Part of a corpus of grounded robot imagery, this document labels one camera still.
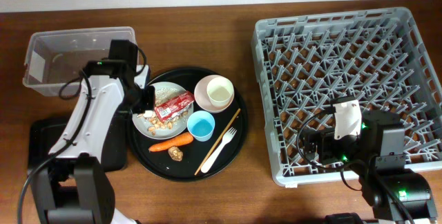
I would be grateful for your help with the pink bowl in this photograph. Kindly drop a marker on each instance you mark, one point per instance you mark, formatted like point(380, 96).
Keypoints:
point(202, 99)

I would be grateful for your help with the black rectangular bin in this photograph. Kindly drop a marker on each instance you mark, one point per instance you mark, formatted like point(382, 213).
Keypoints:
point(44, 134)

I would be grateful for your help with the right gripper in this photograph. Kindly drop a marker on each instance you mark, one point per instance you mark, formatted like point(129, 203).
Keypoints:
point(326, 138)

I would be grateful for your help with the grey plate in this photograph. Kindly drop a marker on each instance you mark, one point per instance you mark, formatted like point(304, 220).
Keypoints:
point(164, 134)

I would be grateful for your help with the black round tray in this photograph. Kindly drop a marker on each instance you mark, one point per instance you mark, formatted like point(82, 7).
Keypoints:
point(162, 165)

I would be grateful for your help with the orange carrot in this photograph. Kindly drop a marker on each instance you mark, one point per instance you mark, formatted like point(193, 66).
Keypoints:
point(177, 141)

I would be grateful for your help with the red snack wrapper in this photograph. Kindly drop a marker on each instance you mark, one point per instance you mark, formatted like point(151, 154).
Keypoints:
point(174, 106)

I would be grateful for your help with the grey dishwasher rack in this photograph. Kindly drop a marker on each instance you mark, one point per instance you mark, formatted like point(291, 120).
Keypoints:
point(376, 56)

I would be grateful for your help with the white plastic fork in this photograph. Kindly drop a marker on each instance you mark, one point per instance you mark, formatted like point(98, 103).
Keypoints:
point(227, 137)

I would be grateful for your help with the brown walnut shell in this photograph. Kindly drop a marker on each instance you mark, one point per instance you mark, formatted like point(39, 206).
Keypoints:
point(175, 153)

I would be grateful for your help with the peanut shells pile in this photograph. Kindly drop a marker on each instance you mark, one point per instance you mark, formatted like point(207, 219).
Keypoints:
point(154, 124)

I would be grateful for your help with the white tissue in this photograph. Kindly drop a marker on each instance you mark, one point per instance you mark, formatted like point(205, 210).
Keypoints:
point(149, 114)

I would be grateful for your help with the clear plastic bin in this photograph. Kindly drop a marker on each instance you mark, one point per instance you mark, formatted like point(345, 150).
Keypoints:
point(55, 57)

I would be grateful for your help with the cream cup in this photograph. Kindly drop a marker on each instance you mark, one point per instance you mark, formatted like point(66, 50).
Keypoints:
point(220, 91)

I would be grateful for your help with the wooden chopstick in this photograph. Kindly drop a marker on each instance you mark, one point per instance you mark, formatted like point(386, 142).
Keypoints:
point(218, 141)

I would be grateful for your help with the blue cup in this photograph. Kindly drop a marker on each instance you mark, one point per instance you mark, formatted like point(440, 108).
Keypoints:
point(201, 125)

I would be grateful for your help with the white rice pile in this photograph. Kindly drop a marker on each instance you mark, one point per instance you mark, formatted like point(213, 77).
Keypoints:
point(163, 95)

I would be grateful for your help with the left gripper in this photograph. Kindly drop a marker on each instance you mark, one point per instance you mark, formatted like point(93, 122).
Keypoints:
point(148, 103)

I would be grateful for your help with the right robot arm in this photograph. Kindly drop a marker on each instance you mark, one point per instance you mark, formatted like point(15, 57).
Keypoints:
point(371, 144)

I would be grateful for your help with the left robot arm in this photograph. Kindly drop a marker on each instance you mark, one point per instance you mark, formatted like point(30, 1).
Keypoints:
point(70, 185)

